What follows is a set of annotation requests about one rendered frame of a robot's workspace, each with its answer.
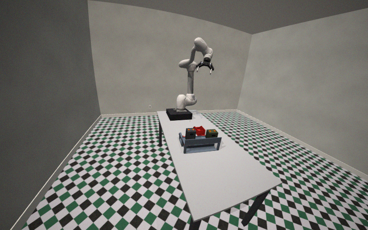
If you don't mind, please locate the olive green case with orange latches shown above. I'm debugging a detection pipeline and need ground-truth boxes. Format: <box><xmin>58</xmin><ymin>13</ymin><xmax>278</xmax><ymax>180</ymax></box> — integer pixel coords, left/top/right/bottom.
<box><xmin>205</xmin><ymin>129</ymin><xmax>218</xmax><ymax>138</ymax></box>

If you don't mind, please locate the black case with orange latches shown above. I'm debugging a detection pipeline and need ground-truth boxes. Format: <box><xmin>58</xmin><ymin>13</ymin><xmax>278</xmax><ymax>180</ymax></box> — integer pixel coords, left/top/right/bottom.
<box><xmin>185</xmin><ymin>128</ymin><xmax>196</xmax><ymax>139</ymax></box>

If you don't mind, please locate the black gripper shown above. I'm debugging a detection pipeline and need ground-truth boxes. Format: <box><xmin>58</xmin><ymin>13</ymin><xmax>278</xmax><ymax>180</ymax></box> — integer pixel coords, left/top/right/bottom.
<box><xmin>196</xmin><ymin>58</ymin><xmax>214</xmax><ymax>74</ymax></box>

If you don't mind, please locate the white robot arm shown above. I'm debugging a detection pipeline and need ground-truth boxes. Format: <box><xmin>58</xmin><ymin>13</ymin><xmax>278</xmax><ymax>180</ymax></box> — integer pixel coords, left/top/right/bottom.
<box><xmin>174</xmin><ymin>38</ymin><xmax>213</xmax><ymax>112</ymax></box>

